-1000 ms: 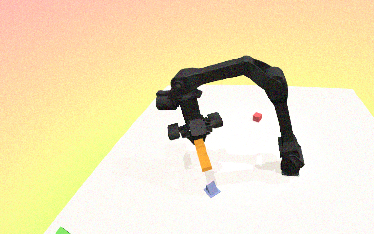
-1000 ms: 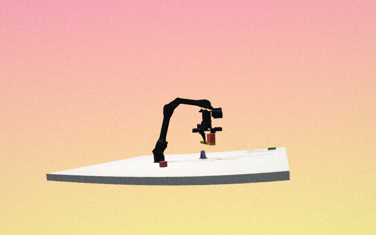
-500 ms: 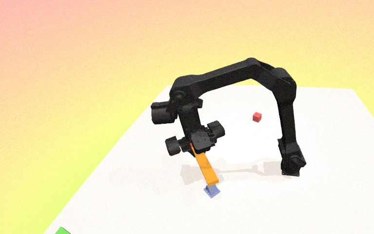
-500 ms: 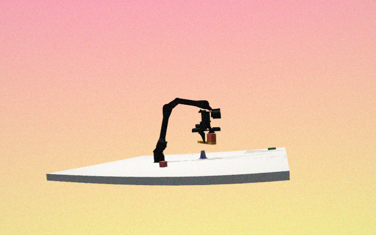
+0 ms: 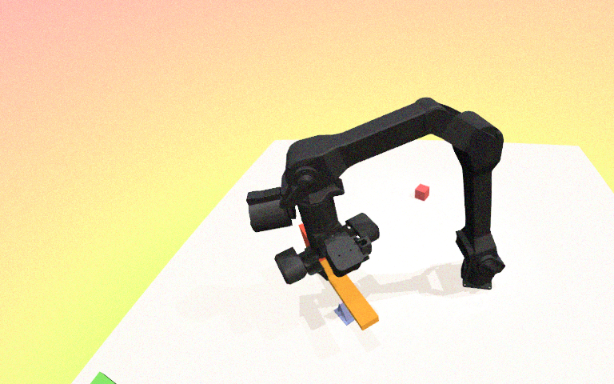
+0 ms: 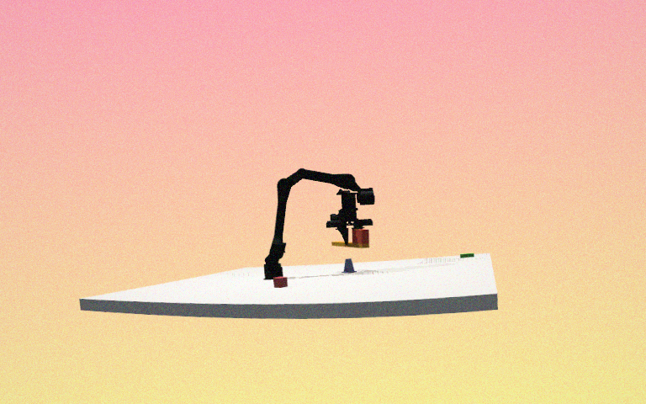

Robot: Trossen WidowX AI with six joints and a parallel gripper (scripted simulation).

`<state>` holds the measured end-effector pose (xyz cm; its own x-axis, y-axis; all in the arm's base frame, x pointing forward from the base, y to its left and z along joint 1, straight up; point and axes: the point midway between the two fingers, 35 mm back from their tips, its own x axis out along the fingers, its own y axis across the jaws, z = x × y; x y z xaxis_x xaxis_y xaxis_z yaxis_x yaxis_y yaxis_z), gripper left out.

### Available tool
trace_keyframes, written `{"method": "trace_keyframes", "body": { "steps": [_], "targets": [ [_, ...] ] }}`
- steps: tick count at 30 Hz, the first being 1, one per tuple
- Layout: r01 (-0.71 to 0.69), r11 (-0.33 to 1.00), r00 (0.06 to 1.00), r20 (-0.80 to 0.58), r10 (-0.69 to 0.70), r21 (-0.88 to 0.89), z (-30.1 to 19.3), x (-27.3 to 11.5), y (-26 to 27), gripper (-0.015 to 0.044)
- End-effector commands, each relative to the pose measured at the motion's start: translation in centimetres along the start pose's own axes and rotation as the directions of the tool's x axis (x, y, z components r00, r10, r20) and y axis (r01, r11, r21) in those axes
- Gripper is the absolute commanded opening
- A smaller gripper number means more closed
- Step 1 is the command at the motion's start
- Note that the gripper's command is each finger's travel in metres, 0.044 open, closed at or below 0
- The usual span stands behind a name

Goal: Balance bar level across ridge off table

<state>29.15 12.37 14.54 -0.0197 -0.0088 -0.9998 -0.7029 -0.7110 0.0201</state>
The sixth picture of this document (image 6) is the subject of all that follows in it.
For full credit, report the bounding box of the orange bar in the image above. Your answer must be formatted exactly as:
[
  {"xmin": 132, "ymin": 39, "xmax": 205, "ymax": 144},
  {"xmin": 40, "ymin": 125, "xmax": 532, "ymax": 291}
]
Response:
[{"xmin": 331, "ymin": 229, "xmax": 370, "ymax": 249}]

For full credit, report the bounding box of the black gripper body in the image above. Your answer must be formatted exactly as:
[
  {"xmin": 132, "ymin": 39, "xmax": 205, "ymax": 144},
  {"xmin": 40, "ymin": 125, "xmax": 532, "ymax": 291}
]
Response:
[{"xmin": 326, "ymin": 205, "xmax": 373, "ymax": 228}]

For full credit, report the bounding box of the small red cube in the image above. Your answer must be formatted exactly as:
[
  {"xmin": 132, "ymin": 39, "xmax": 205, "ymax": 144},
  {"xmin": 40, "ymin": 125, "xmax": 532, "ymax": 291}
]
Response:
[{"xmin": 273, "ymin": 277, "xmax": 288, "ymax": 288}]

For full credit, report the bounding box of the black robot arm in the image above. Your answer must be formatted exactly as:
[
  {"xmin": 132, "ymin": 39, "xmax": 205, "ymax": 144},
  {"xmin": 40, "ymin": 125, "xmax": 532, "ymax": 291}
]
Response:
[{"xmin": 263, "ymin": 168, "xmax": 375, "ymax": 279}]

